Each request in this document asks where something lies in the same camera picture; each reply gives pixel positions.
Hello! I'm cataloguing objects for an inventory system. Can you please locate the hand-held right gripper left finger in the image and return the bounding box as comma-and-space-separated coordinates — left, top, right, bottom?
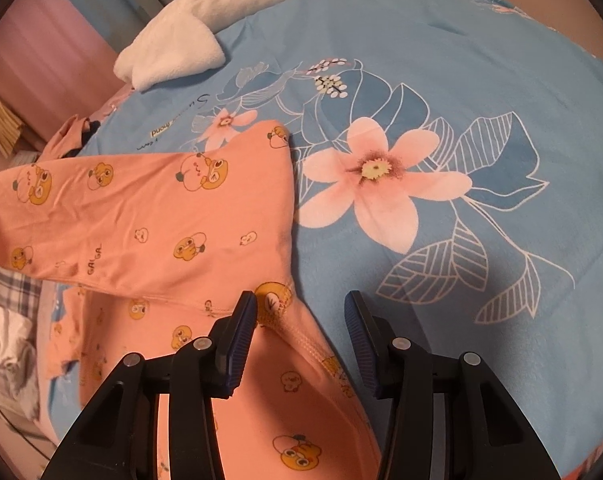
40, 290, 258, 480

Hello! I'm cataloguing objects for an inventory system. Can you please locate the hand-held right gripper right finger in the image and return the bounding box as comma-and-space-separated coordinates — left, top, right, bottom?
344, 290, 565, 480

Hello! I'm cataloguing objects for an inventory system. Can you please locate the pink cartoon print garment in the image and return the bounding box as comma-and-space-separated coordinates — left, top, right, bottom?
0, 120, 382, 480

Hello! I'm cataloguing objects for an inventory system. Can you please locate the blue floral bed sheet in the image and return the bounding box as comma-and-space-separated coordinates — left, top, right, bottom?
46, 0, 603, 480

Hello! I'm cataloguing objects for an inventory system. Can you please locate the white crumpled cloth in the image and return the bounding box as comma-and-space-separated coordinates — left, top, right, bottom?
0, 305, 38, 406

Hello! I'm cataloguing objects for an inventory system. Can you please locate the plaid cloth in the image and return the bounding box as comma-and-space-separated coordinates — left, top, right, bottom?
0, 260, 43, 323

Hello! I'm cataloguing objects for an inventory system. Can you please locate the dark navy cloth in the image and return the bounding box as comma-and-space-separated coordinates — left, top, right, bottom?
79, 119, 101, 150

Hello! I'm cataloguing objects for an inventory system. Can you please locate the small pink cloth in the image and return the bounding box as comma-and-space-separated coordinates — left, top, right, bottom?
42, 115, 100, 162

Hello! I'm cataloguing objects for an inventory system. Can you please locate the white fleece cloth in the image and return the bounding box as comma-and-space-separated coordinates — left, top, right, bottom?
114, 0, 335, 92

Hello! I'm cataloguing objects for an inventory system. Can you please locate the pink curtain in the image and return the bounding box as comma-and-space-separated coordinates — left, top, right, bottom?
0, 0, 127, 151

